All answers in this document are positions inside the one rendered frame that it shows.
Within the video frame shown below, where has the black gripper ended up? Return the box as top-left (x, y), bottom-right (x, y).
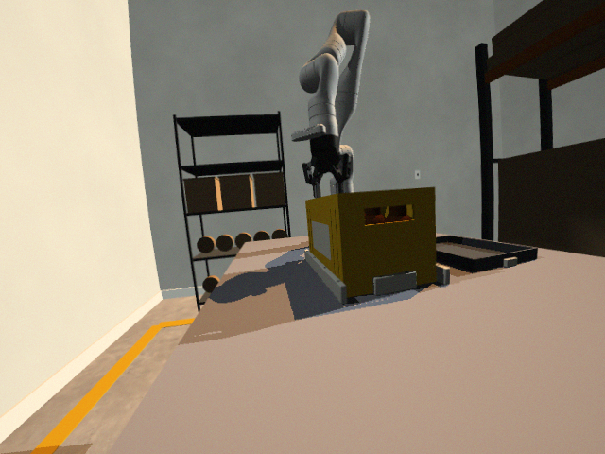
top-left (302, 134), bottom-right (352, 198)

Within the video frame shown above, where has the yellow crate with dividers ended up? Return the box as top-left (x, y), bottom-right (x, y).
top-left (305, 187), bottom-right (437, 298)

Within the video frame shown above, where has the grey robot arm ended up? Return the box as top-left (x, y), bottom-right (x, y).
top-left (291, 10), bottom-right (370, 193)

